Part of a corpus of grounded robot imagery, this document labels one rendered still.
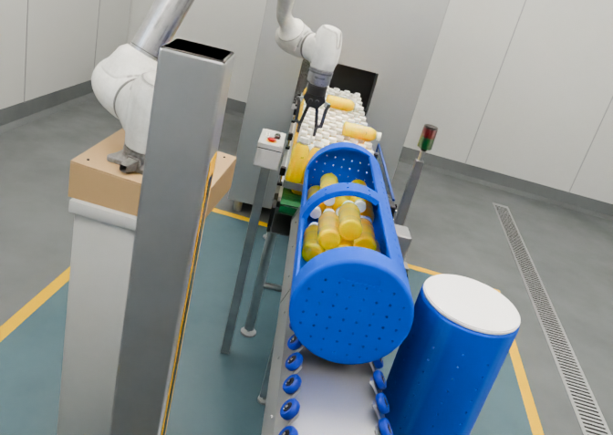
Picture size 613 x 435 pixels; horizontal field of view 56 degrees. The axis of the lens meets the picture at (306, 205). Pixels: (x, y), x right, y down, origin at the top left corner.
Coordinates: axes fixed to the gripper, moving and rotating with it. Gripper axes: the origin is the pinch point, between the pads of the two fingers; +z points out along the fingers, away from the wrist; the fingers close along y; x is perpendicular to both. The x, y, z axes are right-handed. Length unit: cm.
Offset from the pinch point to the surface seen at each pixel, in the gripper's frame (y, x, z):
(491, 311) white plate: 59, -79, 13
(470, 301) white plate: 54, -76, 13
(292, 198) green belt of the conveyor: 0.8, -1.2, 27.0
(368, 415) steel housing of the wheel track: 25, -117, 24
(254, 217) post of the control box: -12.5, 6.6, 42.9
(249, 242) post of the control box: -13, 7, 55
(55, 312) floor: -95, 9, 117
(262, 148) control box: -15.3, -1.2, 9.1
